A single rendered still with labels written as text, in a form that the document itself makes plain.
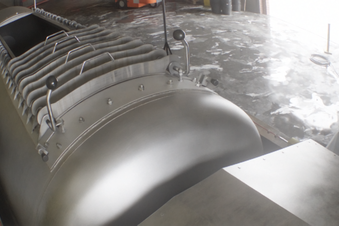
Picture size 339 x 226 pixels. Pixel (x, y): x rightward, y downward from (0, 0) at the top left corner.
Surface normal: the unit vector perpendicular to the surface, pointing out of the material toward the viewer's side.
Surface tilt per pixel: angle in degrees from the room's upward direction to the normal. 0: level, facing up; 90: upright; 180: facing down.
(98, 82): 90
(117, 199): 69
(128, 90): 3
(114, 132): 18
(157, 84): 11
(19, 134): 41
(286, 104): 0
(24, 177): 47
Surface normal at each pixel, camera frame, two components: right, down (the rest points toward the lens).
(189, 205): -0.07, -0.86
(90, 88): 0.60, 0.38
